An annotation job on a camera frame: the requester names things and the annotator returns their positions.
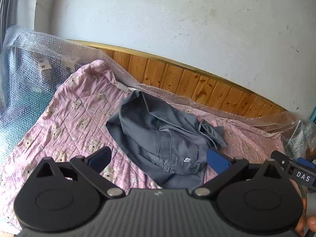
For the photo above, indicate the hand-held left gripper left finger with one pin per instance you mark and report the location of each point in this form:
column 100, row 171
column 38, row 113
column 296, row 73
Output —
column 100, row 159

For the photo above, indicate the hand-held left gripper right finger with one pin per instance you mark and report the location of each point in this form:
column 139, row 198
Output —
column 218, row 162

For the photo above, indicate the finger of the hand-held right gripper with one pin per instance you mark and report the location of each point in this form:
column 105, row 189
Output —
column 281, row 160
column 306, row 161

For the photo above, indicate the grey pants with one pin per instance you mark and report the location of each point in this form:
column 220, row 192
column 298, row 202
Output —
column 153, row 138

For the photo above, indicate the person's right hand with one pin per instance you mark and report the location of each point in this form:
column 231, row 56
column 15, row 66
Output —
column 307, row 226

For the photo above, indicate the teal tube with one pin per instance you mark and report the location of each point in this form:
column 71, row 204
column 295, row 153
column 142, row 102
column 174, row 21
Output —
column 313, row 117

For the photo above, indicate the pink bear print blanket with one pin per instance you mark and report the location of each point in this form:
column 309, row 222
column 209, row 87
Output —
column 74, row 118

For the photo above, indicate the wooden headboard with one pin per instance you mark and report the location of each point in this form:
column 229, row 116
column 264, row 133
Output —
column 197, row 84

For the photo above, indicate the dark box with white label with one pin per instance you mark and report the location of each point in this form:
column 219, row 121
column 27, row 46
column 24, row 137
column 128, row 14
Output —
column 29, row 79

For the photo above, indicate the clear bubble wrap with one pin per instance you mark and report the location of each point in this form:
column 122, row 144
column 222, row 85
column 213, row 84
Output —
column 81, row 51

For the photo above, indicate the window frame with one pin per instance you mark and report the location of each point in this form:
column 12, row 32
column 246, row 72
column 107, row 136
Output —
column 7, row 5

